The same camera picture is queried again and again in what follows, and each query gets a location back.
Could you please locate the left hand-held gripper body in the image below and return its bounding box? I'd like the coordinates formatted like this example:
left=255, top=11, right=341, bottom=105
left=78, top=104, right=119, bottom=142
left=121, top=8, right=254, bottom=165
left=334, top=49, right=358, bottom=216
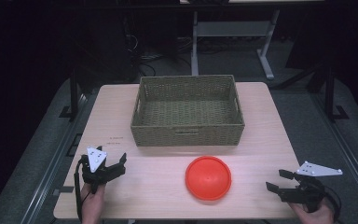
left=81, top=146, right=127, bottom=194

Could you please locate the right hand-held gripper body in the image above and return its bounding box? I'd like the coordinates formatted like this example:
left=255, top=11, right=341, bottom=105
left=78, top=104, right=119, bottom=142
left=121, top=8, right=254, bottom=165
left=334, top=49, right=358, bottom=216
left=278, top=161, right=344, bottom=214

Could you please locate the red round plate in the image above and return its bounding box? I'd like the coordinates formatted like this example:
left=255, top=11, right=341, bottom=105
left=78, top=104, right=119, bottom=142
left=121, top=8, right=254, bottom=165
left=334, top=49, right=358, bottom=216
left=185, top=155, right=233, bottom=202

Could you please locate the green woven basket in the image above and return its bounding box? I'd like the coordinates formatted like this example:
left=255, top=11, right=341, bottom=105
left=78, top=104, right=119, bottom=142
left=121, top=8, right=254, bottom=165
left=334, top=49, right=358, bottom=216
left=130, top=74, right=246, bottom=147

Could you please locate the person's right hand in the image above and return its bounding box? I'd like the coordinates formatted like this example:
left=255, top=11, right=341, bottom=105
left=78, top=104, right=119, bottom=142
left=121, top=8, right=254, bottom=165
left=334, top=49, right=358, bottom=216
left=288, top=197, right=336, bottom=224

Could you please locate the person's left hand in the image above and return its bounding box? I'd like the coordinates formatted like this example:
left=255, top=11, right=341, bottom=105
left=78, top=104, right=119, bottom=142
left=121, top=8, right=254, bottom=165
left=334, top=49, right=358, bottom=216
left=80, top=181, right=107, bottom=223

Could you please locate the black metal stand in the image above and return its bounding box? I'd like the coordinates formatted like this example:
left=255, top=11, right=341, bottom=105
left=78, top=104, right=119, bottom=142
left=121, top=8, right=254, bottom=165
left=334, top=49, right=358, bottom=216
left=59, top=69, right=82, bottom=121
left=323, top=65, right=351, bottom=123

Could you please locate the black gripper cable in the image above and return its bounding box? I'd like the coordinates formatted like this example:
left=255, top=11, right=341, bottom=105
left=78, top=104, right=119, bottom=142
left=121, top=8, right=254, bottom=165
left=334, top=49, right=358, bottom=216
left=74, top=154, right=90, bottom=222
left=322, top=184, right=343, bottom=222

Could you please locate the aluminium floor rail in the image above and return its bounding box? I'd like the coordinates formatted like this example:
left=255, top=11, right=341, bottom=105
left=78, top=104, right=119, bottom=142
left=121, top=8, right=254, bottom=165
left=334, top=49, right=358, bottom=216
left=21, top=91, right=98, bottom=224
left=312, top=92, right=358, bottom=217

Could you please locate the bundle of floor cables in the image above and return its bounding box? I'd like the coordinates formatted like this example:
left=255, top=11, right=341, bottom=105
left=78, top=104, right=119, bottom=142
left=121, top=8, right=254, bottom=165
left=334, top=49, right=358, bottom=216
left=124, top=33, right=194, bottom=77

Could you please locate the white metal table frame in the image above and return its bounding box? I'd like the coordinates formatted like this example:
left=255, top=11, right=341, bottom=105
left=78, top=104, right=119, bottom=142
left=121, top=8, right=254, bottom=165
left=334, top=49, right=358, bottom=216
left=190, top=8, right=282, bottom=80

